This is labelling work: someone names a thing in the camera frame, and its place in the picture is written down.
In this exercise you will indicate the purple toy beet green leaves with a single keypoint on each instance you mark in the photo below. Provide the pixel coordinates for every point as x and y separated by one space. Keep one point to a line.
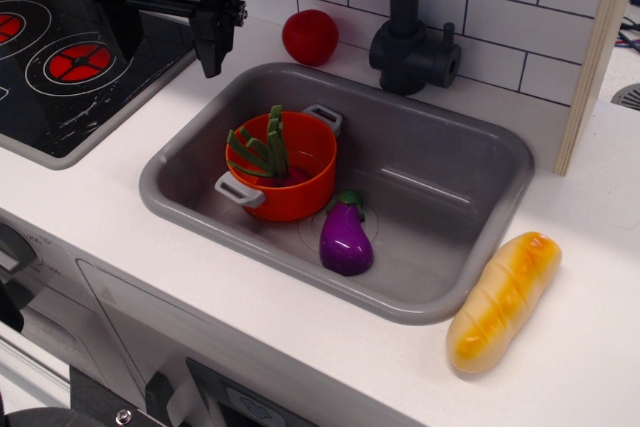
267 160

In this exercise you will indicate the grey plastic sink basin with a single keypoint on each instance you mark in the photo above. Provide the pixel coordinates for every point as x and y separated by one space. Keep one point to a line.
421 197

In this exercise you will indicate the black toy stove top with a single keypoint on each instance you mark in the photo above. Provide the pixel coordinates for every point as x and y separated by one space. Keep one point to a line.
64 90

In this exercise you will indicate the red toy tomato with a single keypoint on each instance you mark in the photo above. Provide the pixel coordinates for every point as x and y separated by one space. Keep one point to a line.
310 37

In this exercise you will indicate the dark grey toy faucet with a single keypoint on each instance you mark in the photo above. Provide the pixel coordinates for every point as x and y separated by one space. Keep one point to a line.
409 56

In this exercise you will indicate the grey oven knob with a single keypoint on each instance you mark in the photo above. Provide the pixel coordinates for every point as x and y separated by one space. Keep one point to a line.
16 253

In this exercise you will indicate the purple toy eggplant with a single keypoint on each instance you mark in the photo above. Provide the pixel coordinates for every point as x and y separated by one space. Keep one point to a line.
344 247

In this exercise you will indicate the white toy oven front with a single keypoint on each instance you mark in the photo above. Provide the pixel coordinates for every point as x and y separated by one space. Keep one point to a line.
185 369

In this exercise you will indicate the toy bread loaf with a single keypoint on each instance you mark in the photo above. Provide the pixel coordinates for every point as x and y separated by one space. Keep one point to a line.
501 302

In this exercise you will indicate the light wooden side panel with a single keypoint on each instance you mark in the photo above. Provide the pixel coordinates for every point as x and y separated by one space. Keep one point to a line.
601 42

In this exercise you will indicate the grey round drain grate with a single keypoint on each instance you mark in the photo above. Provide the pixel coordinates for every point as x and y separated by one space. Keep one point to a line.
628 96

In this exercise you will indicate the orange toy pot grey handles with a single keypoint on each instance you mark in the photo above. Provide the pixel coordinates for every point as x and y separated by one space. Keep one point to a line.
311 139

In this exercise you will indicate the black metal base plate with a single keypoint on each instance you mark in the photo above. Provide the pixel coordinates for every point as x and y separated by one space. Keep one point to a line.
91 404

